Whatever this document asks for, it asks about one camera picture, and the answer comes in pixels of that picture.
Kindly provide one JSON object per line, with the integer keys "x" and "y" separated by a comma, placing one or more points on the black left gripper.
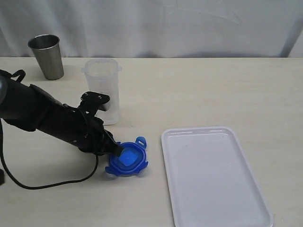
{"x": 69, "y": 124}

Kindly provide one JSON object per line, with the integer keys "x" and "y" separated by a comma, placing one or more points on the blue plastic locking lid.
{"x": 132, "y": 160}

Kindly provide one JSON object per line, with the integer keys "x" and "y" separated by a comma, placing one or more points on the clear tall plastic container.
{"x": 102, "y": 77}

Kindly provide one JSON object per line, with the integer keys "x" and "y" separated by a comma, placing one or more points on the stainless steel cup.
{"x": 46, "y": 50}

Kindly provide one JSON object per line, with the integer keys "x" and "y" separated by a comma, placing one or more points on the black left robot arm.
{"x": 31, "y": 108}

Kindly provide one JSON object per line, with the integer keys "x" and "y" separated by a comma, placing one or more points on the white rectangular plastic tray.
{"x": 210, "y": 182}

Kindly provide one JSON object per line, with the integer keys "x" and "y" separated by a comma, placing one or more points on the black object at table edge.
{"x": 2, "y": 177}

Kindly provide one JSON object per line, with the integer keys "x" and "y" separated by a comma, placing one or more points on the white backdrop curtain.
{"x": 155, "y": 28}

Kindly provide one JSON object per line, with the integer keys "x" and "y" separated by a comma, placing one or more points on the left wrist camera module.
{"x": 91, "y": 102}

